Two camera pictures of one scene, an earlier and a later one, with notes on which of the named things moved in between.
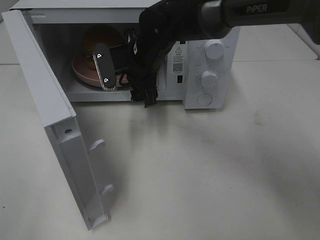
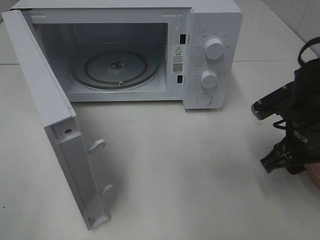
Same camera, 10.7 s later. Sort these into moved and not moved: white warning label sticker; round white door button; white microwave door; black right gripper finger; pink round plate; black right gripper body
Moved: black right gripper finger; pink round plate; black right gripper body
Not moved: white microwave door; white warning label sticker; round white door button
